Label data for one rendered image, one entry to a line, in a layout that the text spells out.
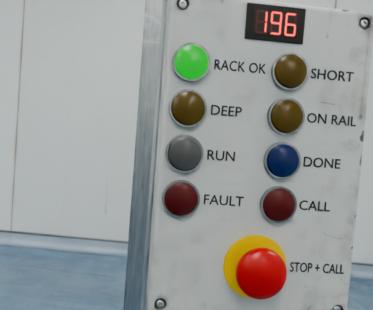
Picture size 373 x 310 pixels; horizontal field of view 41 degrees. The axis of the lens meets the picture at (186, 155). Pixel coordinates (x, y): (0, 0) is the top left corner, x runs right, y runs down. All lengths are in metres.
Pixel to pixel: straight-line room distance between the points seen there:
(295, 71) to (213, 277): 0.18
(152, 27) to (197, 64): 1.20
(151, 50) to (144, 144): 0.29
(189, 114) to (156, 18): 1.21
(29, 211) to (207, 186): 3.73
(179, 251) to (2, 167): 3.77
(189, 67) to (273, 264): 0.16
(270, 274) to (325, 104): 0.14
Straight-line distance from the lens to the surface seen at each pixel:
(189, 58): 0.39
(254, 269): 0.39
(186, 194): 0.39
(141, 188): 1.56
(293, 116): 0.40
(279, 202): 0.40
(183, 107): 0.38
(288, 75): 0.40
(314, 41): 0.42
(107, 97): 3.87
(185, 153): 0.38
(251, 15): 0.41
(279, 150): 0.40
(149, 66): 1.56
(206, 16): 0.40
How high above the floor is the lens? 1.01
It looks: 3 degrees down
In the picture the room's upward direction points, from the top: 4 degrees clockwise
